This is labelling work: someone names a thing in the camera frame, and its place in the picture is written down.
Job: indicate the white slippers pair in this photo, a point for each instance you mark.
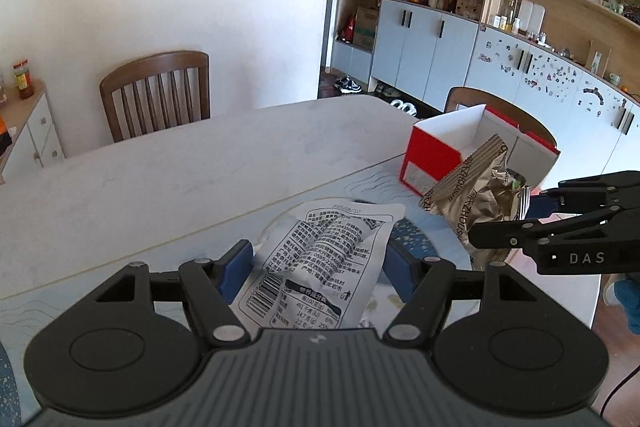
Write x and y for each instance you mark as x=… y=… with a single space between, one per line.
x=405 y=107

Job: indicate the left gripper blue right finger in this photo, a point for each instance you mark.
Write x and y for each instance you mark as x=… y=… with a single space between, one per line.
x=404 y=271

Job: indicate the wooden chair at right side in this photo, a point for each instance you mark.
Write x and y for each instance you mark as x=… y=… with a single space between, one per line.
x=468 y=97

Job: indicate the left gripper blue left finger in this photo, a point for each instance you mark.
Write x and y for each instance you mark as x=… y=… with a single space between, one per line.
x=232 y=270

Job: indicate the white drawer cabinet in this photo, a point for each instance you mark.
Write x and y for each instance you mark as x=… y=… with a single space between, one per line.
x=35 y=144

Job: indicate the cardboard box on shelf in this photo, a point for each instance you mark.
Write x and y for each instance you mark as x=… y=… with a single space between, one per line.
x=366 y=21

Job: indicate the wooden chair at far side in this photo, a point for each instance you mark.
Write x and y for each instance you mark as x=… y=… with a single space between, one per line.
x=156 y=92

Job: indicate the grey wall cabinet unit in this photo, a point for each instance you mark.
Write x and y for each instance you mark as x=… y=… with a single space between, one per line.
x=571 y=64

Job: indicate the blue gloved right hand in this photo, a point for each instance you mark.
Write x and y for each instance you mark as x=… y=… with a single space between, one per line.
x=623 y=290

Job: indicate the orange snack bag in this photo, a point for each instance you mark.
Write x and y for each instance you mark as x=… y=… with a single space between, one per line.
x=7 y=136

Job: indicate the red lid sauce jar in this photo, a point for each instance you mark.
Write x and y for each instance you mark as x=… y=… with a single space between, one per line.
x=22 y=78

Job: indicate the white printed snack wrapper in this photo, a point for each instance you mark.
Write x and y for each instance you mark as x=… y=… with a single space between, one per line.
x=317 y=265

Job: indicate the silver foil bag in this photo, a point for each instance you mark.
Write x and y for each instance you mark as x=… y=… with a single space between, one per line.
x=481 y=189

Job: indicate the blue patterned table mat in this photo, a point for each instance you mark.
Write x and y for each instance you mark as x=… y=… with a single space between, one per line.
x=24 y=315

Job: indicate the black sneakers pair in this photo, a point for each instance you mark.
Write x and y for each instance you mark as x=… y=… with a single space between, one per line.
x=346 y=85

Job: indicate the wooden chair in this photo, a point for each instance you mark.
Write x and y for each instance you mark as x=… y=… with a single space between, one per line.
x=156 y=92
x=468 y=97

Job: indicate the red cardboard box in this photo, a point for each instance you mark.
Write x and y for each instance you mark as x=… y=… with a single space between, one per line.
x=440 y=144

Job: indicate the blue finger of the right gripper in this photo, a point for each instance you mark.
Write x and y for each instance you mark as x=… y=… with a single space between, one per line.
x=515 y=236
x=576 y=196

